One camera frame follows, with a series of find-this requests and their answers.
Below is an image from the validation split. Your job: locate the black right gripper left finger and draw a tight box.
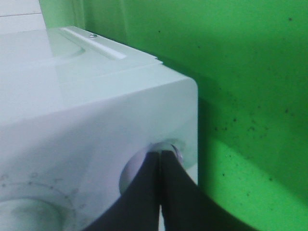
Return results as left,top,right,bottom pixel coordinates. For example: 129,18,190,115
84,152,161,231

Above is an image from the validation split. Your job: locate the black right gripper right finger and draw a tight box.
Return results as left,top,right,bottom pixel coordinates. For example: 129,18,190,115
160,151,255,231

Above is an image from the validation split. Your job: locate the round white door button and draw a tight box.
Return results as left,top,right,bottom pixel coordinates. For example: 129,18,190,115
119,140,183,194

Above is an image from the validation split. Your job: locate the white microwave knob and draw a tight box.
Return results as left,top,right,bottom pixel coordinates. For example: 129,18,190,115
0,198,63,231

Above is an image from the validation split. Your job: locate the white microwave oven body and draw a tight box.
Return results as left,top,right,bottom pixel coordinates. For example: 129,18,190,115
0,26,198,231

